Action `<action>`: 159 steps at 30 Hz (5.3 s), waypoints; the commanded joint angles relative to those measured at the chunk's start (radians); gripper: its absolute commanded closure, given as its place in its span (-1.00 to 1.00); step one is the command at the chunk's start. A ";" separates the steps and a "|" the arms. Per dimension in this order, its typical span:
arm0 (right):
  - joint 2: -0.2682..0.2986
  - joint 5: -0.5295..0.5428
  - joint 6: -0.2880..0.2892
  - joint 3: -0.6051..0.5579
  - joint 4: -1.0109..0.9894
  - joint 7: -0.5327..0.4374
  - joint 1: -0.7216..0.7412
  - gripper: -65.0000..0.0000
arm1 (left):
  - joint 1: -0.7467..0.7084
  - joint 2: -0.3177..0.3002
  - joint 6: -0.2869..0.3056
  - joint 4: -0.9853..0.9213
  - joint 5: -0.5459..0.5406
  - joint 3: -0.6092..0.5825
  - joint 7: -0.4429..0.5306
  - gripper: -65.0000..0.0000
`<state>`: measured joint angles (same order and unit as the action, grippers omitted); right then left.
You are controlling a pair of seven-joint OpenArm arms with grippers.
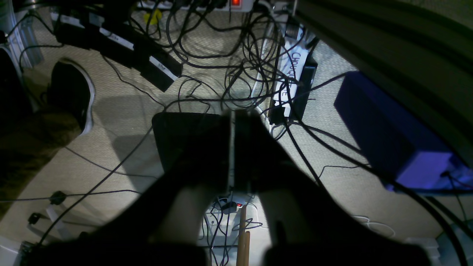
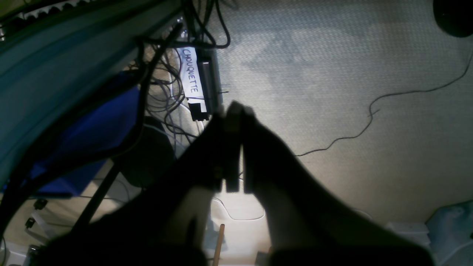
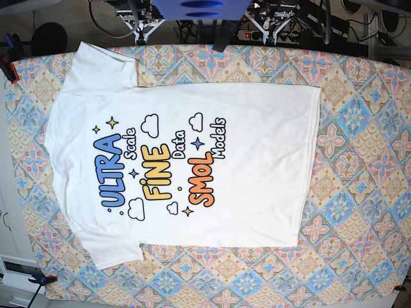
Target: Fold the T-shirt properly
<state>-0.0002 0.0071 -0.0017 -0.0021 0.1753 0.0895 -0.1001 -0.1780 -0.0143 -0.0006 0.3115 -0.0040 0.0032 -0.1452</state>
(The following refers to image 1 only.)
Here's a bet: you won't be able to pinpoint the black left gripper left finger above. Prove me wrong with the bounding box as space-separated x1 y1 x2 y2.
23 112 231 266

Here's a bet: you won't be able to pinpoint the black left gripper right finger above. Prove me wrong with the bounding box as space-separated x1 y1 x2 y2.
235 110 431 266

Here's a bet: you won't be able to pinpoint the wooden sticks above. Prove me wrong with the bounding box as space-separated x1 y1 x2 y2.
236 204 251 266

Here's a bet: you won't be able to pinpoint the blue plastic box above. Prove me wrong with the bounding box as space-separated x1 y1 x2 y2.
334 71 472 195

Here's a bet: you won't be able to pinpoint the black power adapter white label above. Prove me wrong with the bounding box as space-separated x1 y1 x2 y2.
268 38 318 125

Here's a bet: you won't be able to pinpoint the black shoe white sole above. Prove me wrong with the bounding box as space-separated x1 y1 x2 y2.
46 58 96 135

